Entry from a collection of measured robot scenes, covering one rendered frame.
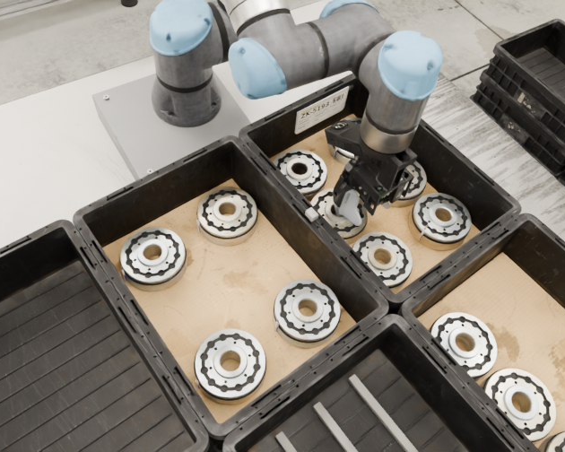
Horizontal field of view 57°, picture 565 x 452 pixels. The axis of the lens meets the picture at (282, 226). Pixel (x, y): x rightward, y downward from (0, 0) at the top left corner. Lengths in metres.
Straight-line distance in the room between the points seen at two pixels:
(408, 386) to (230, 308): 0.29
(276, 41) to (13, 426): 0.62
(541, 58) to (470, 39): 0.89
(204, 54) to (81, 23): 1.75
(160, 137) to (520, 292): 0.75
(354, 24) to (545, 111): 1.13
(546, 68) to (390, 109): 1.35
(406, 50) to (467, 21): 2.33
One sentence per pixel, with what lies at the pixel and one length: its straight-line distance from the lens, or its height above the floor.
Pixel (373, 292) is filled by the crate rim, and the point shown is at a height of 0.93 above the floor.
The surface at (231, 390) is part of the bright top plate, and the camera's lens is 0.77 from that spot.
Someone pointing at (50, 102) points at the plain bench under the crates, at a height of 0.70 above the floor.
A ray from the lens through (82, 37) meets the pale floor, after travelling 2.69.
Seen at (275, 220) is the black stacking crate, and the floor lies 0.85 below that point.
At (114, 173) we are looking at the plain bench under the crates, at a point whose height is 0.70.
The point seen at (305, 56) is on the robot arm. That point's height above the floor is 1.17.
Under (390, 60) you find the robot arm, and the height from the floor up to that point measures 1.20.
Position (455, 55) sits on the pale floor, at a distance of 2.75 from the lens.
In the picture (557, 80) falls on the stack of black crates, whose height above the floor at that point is 0.49.
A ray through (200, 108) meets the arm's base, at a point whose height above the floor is 0.80.
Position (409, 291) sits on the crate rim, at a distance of 0.78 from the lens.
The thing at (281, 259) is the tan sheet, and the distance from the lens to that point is 0.88.
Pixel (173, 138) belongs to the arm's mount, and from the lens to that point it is 1.14.
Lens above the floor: 1.60
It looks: 57 degrees down
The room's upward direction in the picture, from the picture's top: 7 degrees clockwise
